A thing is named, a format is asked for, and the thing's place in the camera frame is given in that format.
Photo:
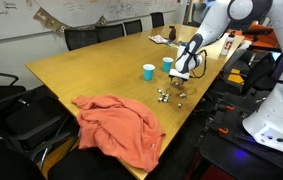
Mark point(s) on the black stereo camera bar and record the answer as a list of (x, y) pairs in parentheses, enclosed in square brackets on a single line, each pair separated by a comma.
[(261, 32)]

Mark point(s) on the small brown bottle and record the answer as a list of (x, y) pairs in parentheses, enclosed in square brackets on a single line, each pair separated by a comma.
[(172, 34)]

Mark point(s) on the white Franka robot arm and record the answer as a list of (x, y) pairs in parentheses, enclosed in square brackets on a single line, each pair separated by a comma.
[(274, 113)]

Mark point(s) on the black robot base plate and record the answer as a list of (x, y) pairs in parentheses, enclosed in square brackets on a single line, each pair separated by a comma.
[(234, 160)]

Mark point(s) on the wall whiteboard with writing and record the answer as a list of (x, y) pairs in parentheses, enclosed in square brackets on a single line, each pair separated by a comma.
[(7, 23)]

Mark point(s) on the black chair chrome legs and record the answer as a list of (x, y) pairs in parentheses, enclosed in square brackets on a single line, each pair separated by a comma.
[(31, 123)]

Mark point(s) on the silver sweet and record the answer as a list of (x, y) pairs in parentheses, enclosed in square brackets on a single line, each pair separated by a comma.
[(177, 83), (179, 105), (163, 94), (182, 95), (160, 99), (166, 99), (159, 90)]

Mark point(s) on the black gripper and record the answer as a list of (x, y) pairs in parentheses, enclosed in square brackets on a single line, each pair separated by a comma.
[(178, 78)]

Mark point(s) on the black mesh office chair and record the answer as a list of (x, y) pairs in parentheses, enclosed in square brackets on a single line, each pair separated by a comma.
[(157, 20), (133, 26), (110, 32), (81, 38)]

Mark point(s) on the black swivel chair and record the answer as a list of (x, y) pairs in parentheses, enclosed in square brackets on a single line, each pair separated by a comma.
[(257, 73)]

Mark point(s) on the teal plastic cup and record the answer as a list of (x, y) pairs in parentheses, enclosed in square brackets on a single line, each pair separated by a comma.
[(168, 65), (148, 73)]

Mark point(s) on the orange armchair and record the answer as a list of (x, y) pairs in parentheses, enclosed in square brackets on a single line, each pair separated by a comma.
[(262, 39)]

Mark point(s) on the grey armchair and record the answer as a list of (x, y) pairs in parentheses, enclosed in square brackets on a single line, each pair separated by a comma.
[(197, 11)]

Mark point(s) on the black armrest office chair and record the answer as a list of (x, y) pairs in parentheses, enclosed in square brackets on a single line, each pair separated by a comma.
[(4, 93)]

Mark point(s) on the black chair backrest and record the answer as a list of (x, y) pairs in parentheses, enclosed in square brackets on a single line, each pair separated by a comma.
[(4, 163)]

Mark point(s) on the brown bunting banner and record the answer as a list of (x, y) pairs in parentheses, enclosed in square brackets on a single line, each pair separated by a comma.
[(42, 15)]

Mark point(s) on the orange crumpled cloth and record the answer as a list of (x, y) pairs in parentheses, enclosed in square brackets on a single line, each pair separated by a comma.
[(121, 130)]

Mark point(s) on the white bottle red logo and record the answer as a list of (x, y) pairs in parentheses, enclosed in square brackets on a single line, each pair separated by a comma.
[(227, 45)]

